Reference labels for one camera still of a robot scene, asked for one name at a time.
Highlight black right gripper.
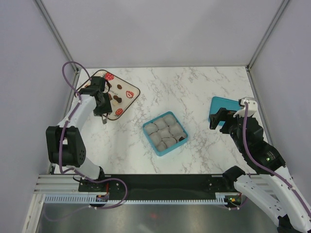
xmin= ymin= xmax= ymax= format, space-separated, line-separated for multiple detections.
xmin=208 ymin=106 xmax=246 ymax=153

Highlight metal tongs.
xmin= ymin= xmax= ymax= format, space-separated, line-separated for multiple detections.
xmin=102 ymin=113 xmax=108 ymax=124

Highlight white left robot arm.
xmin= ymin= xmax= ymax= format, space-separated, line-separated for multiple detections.
xmin=46 ymin=76 xmax=112 ymax=191

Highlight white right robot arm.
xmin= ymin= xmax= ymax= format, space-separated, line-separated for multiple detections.
xmin=209 ymin=108 xmax=311 ymax=233

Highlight teal chocolate box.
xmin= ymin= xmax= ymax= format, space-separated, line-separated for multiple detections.
xmin=142 ymin=111 xmax=189 ymax=157

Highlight teal box lid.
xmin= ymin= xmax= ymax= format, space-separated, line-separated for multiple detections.
xmin=208 ymin=96 xmax=240 ymax=115

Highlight strawberry print tray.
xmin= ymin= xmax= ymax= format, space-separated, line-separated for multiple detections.
xmin=91 ymin=69 xmax=140 ymax=120

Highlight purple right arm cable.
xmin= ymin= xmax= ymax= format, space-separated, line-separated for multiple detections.
xmin=242 ymin=101 xmax=311 ymax=219

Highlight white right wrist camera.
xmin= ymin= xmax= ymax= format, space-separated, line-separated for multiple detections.
xmin=233 ymin=97 xmax=258 ymax=117

